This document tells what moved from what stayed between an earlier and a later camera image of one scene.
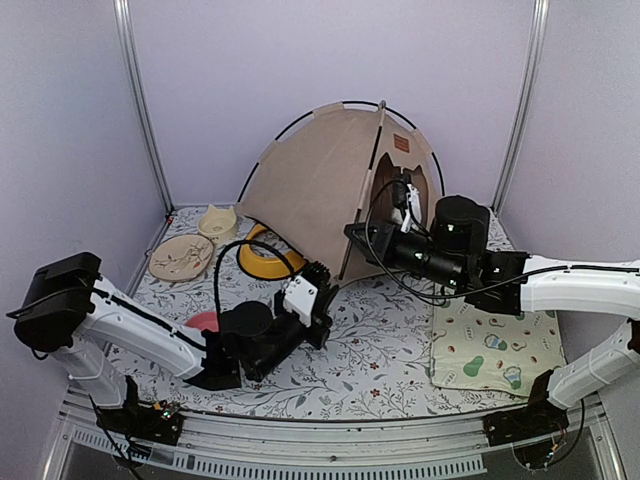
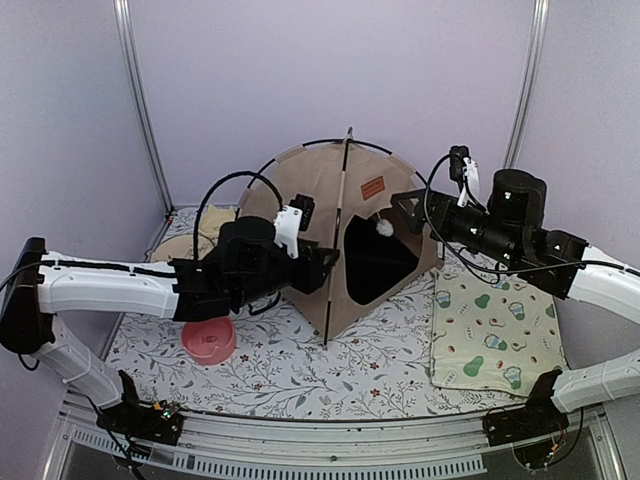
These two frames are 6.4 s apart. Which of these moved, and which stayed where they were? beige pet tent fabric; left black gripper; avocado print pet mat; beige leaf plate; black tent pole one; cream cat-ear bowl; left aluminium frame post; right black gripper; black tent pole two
Moved: left black gripper; right black gripper; black tent pole one; black tent pole two; beige pet tent fabric
Stayed: beige leaf plate; left aluminium frame post; avocado print pet mat; cream cat-ear bowl
